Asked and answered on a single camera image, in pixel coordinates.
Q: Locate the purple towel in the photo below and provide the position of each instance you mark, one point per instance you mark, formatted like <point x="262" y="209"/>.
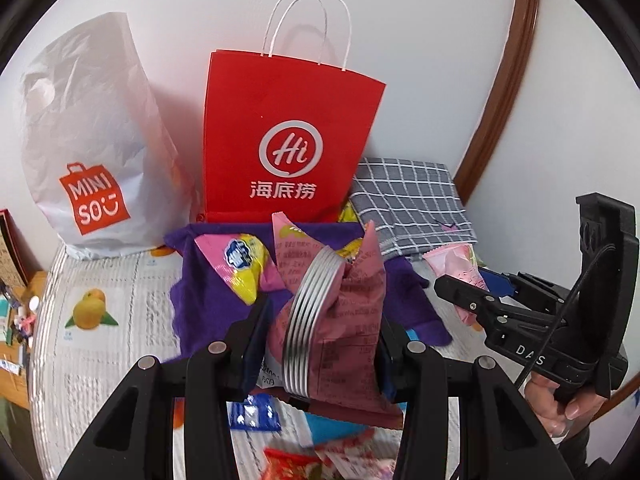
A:
<point x="205" y="306"/>

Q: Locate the dark pink clipped snack bag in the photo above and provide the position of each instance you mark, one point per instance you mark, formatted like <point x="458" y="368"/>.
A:
<point x="321" y="345"/>

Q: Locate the white Miniso plastic bag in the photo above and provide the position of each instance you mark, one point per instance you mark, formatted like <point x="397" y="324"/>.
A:
<point x="97" y="158"/>

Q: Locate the red Haidilao paper bag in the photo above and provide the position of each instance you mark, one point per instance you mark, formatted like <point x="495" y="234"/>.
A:
<point x="282" y="134"/>

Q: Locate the pink white strawberry packet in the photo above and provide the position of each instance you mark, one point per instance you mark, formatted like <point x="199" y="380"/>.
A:
<point x="372" y="454"/>

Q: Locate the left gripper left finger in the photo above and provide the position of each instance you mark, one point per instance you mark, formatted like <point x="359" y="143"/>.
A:
<point x="132" y="436"/>

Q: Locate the right hand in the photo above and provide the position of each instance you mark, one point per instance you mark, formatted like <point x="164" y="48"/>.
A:
<point x="561" y="420"/>

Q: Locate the dark blue snack packet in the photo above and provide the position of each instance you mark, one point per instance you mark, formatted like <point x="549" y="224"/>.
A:
<point x="258" y="412"/>

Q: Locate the patterned brown box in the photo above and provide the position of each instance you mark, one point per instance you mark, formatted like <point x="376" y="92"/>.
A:
<point x="12" y="270"/>

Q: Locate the grey checked folded cloth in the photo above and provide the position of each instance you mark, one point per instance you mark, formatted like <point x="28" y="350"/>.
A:
<point x="415" y="206"/>

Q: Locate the pink yellow snack bag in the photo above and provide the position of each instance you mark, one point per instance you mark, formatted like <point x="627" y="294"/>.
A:
<point x="243" y="263"/>

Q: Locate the red snack packet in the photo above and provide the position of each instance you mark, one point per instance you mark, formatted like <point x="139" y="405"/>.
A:
<point x="281" y="465"/>

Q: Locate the light pink peach packet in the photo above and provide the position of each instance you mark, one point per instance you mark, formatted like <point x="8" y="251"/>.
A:
<point x="457" y="260"/>

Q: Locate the blue tissue pack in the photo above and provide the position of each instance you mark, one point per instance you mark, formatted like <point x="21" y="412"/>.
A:
<point x="316" y="430"/>

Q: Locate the yellow cracker packet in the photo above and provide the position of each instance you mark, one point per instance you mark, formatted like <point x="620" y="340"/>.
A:
<point x="351" y="250"/>

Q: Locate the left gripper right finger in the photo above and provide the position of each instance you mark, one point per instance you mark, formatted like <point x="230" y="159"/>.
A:
<point x="500" y="436"/>

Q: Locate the brown wooden door frame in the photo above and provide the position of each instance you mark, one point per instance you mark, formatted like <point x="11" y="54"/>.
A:
<point x="501" y="97"/>

